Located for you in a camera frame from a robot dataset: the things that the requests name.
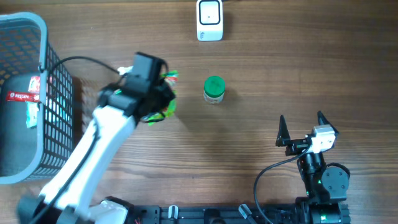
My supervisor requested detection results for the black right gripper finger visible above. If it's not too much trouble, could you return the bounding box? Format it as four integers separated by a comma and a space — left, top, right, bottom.
317, 111, 340, 136
275, 115, 290, 147

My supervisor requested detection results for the green Haribo gummy bag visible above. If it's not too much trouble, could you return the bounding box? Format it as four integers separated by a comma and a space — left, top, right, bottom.
143, 70, 179, 126

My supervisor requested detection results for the green lid jar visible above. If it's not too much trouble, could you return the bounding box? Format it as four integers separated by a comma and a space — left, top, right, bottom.
203, 76, 226, 104

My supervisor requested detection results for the teal tissue packet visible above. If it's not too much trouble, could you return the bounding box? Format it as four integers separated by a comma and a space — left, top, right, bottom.
26, 101, 39, 128

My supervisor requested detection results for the red Nescafe stick sachet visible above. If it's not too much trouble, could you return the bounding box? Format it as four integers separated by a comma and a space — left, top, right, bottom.
6, 91, 40, 103

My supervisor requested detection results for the red white small packet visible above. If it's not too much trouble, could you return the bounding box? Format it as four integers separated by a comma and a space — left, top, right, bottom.
28, 76, 53, 95

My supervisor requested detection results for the white barcode scanner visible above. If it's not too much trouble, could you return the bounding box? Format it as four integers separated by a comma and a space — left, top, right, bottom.
196, 0, 223, 42

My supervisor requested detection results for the grey plastic shopping basket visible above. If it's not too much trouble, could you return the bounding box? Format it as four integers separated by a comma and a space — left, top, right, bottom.
1, 12, 75, 185

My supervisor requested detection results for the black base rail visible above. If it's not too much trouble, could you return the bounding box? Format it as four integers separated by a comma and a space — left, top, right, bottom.
126, 202, 351, 224

